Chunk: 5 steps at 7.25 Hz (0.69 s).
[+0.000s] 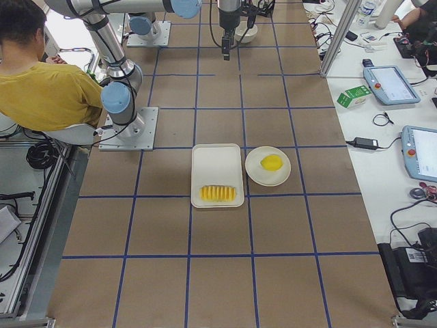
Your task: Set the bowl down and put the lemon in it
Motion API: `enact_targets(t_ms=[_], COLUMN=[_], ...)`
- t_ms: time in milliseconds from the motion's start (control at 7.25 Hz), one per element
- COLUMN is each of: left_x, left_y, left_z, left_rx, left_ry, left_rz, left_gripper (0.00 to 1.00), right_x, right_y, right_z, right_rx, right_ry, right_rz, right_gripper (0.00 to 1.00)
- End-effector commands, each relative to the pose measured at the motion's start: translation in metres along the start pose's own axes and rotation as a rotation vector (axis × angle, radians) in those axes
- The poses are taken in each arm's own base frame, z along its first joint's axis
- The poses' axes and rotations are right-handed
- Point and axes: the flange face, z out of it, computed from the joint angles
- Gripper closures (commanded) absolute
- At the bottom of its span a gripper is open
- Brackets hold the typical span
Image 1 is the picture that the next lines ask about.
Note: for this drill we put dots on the upper blue teach pendant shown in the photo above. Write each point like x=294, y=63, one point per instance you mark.
x=389, y=85

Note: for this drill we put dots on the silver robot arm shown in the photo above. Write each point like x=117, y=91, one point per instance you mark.
x=144, y=25
x=118, y=97

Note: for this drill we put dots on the yellow lemon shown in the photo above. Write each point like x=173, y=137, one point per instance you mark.
x=272, y=163

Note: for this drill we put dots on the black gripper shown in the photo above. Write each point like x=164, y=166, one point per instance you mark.
x=229, y=18

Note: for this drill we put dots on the black equipment case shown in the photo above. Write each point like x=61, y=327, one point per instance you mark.
x=412, y=273

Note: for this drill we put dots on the white ceramic bowl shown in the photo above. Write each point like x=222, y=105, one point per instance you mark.
x=245, y=35

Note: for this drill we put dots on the lower blue teach pendant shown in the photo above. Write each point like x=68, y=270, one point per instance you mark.
x=419, y=152

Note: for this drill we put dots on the clear plastic water bottle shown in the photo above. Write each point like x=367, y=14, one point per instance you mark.
x=365, y=11

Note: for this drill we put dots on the sliced yellow pineapple toy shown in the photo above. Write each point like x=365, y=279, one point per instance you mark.
x=217, y=193

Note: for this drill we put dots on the cream rectangular tray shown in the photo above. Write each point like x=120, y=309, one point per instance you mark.
x=216, y=164

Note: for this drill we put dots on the person in yellow shirt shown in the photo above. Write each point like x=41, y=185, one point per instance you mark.
x=37, y=93

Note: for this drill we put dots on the aluminium frame post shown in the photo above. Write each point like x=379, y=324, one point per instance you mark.
x=340, y=33

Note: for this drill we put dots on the black power adapter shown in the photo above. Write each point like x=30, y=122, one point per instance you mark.
x=366, y=143

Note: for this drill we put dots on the white chair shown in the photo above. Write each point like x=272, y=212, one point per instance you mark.
x=77, y=134

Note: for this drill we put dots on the blue teach pendant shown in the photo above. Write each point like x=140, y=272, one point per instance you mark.
x=389, y=85
x=419, y=152

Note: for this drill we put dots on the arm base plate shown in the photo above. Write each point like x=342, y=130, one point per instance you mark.
x=138, y=135
x=134, y=41

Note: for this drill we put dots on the green white carton box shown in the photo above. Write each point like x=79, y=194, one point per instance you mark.
x=354, y=97

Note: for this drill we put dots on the round cream plate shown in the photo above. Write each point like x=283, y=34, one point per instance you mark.
x=261, y=176

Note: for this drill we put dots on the white paper roll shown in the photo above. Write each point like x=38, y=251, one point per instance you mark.
x=388, y=10

